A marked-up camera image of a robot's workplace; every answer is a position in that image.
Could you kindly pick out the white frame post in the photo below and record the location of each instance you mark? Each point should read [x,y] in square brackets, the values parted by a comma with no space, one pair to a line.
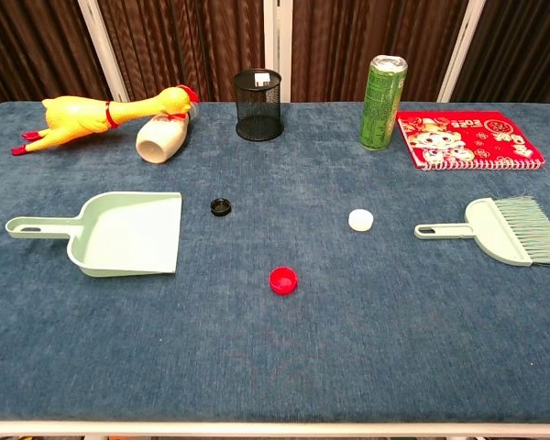
[102,46]
[460,46]
[278,36]

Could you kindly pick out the white bottle cap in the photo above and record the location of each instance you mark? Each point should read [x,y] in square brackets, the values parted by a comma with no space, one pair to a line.
[360,219]

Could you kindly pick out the white table frame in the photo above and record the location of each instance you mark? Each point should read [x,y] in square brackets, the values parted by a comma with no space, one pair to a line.
[275,429]

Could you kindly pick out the brown pleated curtain panel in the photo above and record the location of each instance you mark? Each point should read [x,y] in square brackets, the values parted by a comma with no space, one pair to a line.
[183,41]
[32,46]
[339,46]
[522,46]

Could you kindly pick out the mint green hand brush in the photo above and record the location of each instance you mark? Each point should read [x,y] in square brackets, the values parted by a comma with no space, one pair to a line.
[486,229]

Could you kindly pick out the yellow rubber chicken toy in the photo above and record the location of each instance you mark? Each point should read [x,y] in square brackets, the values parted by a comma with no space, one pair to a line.
[73,119]

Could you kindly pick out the green drink can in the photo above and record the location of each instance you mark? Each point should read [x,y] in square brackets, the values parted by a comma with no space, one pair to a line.
[379,105]

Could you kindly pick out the black bottle cap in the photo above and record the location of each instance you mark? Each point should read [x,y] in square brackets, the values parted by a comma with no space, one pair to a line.
[220,207]

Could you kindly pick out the red spiral notebook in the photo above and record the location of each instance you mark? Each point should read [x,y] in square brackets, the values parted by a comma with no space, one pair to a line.
[467,139]

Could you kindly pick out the blue table cloth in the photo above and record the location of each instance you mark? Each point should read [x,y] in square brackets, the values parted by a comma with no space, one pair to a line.
[275,348]

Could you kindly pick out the black mesh pen holder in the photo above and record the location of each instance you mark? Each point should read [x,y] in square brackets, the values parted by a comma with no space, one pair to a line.
[259,114]

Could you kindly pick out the mint green plastic dustpan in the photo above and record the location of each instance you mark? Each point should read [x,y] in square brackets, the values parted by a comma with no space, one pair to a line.
[128,234]

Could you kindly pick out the red bottle cap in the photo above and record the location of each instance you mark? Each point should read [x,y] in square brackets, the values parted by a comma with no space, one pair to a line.
[282,280]

